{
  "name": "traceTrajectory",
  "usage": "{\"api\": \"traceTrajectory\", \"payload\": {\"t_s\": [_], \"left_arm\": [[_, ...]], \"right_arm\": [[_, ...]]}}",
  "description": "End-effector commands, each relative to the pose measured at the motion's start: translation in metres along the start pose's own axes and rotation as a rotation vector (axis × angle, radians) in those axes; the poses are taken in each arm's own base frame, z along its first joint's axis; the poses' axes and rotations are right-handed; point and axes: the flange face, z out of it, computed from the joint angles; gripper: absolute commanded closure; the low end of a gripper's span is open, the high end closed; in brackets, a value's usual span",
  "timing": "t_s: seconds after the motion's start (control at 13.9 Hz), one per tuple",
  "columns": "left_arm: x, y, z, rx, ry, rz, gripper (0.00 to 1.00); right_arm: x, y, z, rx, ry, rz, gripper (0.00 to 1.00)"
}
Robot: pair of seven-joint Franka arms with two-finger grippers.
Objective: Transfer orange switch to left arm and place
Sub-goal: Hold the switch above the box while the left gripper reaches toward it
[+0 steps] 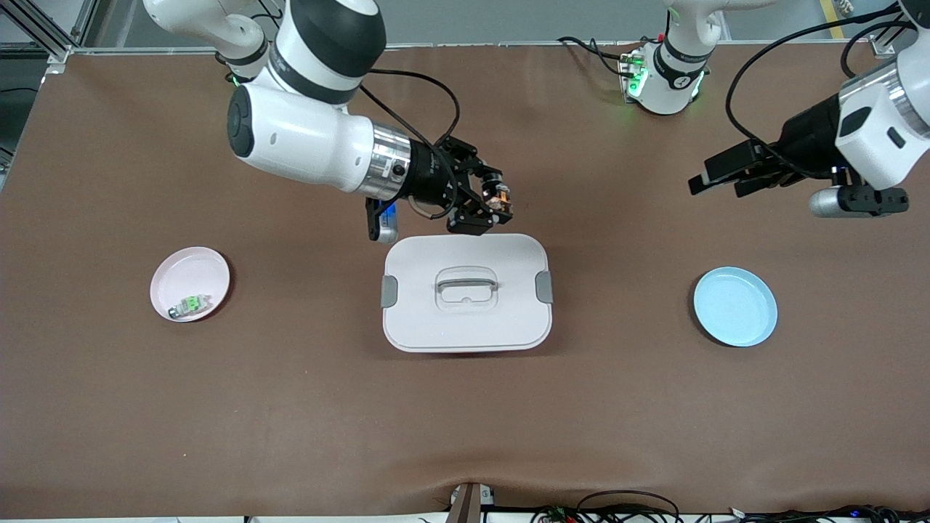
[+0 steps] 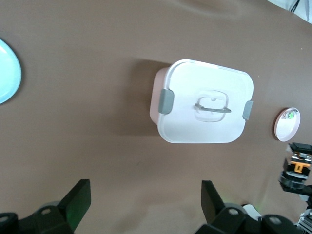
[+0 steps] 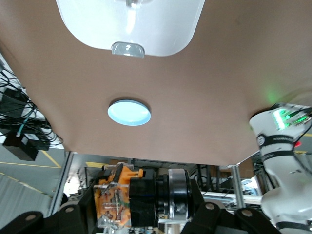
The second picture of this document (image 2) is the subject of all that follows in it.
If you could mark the pale pink round plate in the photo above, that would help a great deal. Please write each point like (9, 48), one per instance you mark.
(286, 129)

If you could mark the aluminium frame profile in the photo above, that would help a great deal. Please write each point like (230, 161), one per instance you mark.
(306, 218)

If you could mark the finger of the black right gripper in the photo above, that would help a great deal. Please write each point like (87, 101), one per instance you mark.
(302, 147)
(299, 193)

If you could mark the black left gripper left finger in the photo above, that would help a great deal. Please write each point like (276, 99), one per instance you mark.
(73, 207)

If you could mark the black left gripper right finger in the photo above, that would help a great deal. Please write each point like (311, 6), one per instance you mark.
(214, 209)

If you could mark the white lidded pink storage box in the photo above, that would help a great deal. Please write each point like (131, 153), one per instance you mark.
(202, 83)

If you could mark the light blue round plate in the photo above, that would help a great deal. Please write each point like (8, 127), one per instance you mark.
(8, 73)

